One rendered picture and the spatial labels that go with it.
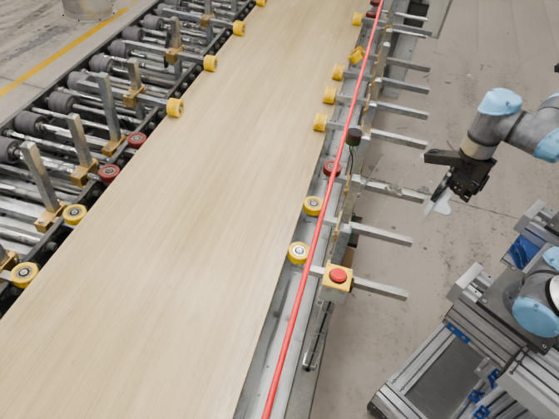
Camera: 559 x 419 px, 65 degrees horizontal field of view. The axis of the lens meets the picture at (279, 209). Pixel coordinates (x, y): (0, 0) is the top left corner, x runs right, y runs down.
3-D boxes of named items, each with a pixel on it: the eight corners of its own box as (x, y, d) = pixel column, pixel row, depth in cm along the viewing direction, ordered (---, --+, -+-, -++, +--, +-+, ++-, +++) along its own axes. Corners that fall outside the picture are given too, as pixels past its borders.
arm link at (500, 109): (521, 111, 88) (481, 94, 91) (496, 153, 96) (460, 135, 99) (532, 96, 93) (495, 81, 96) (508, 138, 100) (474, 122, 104)
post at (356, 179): (337, 256, 188) (363, 174, 153) (336, 263, 186) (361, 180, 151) (329, 254, 189) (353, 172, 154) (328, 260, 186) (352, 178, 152)
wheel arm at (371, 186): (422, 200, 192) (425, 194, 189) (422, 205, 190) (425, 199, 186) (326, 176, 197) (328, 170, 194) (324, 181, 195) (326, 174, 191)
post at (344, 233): (327, 304, 171) (353, 224, 136) (325, 312, 169) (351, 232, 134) (318, 302, 171) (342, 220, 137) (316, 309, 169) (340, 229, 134)
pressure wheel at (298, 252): (298, 256, 168) (302, 237, 159) (310, 271, 163) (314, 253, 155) (281, 264, 164) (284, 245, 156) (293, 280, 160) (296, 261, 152)
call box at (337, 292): (347, 285, 119) (353, 268, 113) (343, 307, 114) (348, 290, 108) (322, 278, 119) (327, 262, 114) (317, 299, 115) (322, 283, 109)
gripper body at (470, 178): (465, 205, 108) (486, 169, 99) (436, 186, 112) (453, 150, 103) (480, 192, 112) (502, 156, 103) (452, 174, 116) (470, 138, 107)
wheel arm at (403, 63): (428, 70, 252) (431, 66, 250) (428, 72, 250) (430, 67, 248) (367, 56, 256) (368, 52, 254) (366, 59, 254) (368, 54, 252)
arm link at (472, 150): (460, 134, 100) (478, 122, 104) (452, 150, 103) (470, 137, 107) (489, 151, 96) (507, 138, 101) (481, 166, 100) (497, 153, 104)
